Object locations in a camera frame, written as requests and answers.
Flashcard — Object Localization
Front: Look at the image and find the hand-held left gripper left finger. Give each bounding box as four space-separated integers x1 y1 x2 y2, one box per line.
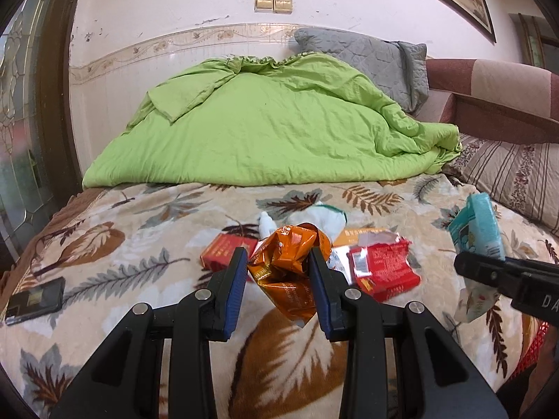
50 247 249 419

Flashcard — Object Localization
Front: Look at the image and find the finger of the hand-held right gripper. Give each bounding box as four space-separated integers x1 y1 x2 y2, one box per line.
453 251 524 292

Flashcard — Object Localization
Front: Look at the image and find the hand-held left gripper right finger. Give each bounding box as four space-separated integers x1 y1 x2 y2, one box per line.
308 247 509 419

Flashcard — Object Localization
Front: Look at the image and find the teal tissue packet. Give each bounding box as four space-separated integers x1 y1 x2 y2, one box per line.
448 193 507 324

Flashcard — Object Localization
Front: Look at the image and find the red mesh basket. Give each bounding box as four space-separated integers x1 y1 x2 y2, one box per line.
514 321 559 381

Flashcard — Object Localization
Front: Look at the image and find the orange foil wrapper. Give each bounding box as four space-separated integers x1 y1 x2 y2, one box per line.
247 223 333 329

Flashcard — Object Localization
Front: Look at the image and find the orange cardboard box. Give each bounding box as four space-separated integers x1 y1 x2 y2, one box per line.
332 227 399 250

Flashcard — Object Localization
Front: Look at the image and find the white plastic bottle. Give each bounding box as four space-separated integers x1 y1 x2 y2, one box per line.
257 212 280 242

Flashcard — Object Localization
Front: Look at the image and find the red cardboard box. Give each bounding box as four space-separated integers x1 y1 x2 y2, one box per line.
201 233 259 271

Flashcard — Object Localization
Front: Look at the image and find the red snack wrapper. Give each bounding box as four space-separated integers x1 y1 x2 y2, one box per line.
345 238 422 304

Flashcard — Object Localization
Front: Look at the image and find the white cloth with green trim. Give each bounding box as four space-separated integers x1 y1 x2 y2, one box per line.
287 201 348 239

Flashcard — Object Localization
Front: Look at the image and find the dark cloth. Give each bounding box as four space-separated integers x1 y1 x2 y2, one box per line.
495 358 559 419

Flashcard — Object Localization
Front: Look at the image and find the striped floral pillow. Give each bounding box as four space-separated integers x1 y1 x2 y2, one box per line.
445 133 559 237

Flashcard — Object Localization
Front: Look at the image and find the leaf print blanket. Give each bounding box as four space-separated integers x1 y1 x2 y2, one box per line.
0 175 559 419

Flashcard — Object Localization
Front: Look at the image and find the green quilt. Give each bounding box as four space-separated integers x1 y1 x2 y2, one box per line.
82 51 464 188

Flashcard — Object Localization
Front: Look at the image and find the brown padded headboard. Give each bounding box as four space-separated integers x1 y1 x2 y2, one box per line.
424 58 559 146

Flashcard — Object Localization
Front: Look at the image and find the black phone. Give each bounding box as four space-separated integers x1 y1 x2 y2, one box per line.
4 276 66 326

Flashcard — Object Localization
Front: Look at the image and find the grey quilted pillow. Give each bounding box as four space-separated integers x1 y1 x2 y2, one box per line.
293 27 429 114

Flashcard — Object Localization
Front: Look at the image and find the wooden door with patterned glass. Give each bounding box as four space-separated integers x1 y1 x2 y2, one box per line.
0 0 93 273

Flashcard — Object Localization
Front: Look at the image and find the wooden window frame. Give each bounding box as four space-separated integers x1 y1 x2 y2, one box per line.
509 12 559 71

